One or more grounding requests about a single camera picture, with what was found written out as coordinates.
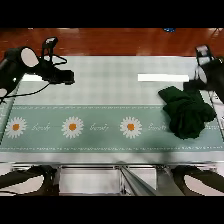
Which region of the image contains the silver frame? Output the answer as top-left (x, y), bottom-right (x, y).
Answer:
top-left (0, 94), bottom-right (224, 197)

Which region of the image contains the dark green garment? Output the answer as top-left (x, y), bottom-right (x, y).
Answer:
top-left (157, 85), bottom-right (217, 140)

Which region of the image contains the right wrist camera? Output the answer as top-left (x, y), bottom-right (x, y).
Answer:
top-left (194, 44), bottom-right (215, 67)

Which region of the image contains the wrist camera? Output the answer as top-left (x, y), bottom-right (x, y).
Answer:
top-left (194, 44), bottom-right (215, 67)
top-left (40, 36), bottom-right (68, 66)

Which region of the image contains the black cable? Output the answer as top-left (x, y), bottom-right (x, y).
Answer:
top-left (0, 81), bottom-right (52, 105)

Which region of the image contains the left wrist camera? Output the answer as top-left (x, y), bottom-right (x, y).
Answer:
top-left (40, 36), bottom-right (68, 66)

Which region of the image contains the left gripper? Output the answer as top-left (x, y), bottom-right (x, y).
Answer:
top-left (49, 68), bottom-right (76, 86)

